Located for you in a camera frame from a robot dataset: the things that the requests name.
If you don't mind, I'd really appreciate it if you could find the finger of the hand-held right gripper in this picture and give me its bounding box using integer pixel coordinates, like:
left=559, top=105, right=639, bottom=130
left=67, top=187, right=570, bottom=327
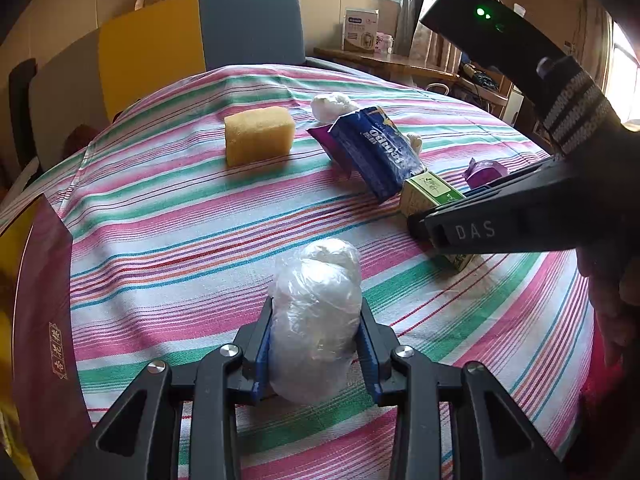
left=464, top=156, right=582, bottom=199
left=406, top=180, right=590, bottom=257

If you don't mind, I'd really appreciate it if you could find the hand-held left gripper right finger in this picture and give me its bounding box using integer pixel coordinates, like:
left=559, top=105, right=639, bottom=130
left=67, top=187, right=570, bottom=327
left=356, top=297, right=566, bottom=480

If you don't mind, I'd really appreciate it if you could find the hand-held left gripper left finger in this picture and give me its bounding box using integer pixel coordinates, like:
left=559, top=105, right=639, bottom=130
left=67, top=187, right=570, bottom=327
left=65, top=296, right=275, bottom=480

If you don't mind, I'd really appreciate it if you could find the white plastic-wrapped bundle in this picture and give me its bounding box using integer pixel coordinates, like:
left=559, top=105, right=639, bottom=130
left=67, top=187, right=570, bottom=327
left=267, top=237, right=363, bottom=406

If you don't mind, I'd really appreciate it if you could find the green white small carton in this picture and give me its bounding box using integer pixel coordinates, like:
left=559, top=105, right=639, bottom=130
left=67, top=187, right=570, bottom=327
left=399, top=171, right=481, bottom=273

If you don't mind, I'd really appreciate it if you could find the white bandage roll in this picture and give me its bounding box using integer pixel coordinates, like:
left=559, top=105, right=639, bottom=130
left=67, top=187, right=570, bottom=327
left=310, top=91, right=361, bottom=123

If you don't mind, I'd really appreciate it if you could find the purple snack packet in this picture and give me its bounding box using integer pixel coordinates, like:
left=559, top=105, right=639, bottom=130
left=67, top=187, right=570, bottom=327
left=306, top=122, right=353, bottom=178

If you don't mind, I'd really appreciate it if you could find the gold-lined tin box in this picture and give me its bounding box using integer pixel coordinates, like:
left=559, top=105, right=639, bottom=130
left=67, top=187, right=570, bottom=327
left=0, top=192, right=96, bottom=480

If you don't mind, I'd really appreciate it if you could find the striped beige curtain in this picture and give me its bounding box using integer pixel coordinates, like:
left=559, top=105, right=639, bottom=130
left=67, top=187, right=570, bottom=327
left=397, top=0, right=468, bottom=73

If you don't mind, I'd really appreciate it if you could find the crumpled purple wrapper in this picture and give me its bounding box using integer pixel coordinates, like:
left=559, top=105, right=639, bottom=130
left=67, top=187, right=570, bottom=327
left=462, top=157, right=511, bottom=191

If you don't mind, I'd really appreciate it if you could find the cluttered wooden shelf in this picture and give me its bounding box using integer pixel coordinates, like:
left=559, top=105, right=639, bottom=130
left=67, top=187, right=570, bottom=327
left=457, top=60, right=526, bottom=121

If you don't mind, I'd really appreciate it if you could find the wooden side desk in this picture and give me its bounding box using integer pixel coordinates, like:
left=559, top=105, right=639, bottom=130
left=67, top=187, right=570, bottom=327
left=314, top=47, right=523, bottom=106

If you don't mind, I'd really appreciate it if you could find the white blue printed box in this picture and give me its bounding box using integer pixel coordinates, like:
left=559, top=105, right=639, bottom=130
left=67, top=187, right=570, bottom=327
left=342, top=7, right=380, bottom=53

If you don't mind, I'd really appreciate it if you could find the magenta cloth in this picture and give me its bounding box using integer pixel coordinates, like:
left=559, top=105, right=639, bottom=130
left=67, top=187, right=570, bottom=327
left=577, top=247, right=640, bottom=411

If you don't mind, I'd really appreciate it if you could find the blue tissue packet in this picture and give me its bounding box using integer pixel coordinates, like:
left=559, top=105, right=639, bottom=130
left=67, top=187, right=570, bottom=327
left=327, top=106, right=428, bottom=205

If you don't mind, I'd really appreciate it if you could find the yellow sponge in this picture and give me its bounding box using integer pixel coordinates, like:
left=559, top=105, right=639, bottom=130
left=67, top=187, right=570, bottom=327
left=223, top=106, right=294, bottom=168

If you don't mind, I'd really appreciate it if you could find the dark red cloth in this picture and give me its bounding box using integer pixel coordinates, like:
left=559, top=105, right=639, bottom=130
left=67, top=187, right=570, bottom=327
left=62, top=125, right=101, bottom=161

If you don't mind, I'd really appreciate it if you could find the grey yellow blue armchair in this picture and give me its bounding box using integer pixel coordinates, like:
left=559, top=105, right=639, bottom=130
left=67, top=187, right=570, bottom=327
left=27, top=0, right=361, bottom=171

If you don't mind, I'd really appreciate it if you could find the black rolled mat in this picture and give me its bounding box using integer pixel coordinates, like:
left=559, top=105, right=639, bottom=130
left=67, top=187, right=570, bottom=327
left=9, top=58, right=43, bottom=171

